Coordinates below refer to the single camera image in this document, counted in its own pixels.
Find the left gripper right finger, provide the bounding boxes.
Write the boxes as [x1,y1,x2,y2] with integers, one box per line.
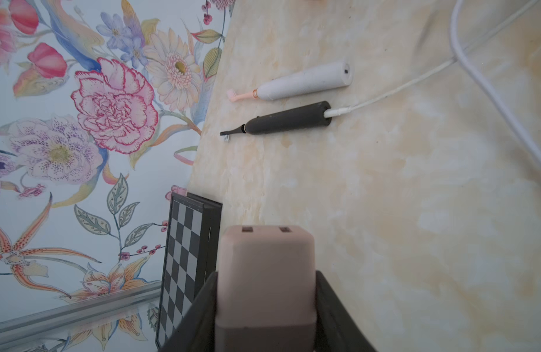
[315,271,376,352]

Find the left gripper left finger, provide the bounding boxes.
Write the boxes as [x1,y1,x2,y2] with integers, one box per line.
[160,271,218,352]

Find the pink USB charger block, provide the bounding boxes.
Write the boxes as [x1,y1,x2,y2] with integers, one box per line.
[214,225,317,351]

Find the black electric toothbrush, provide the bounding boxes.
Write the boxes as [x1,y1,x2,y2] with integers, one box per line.
[220,101,332,141]

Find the white USB charging cable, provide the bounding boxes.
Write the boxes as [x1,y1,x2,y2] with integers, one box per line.
[322,0,540,119]

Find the white pink electric toothbrush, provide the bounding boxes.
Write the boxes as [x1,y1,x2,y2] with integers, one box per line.
[227,60,354,102]

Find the black white checkerboard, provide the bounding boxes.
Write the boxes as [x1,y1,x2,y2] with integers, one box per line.
[155,192,222,348]

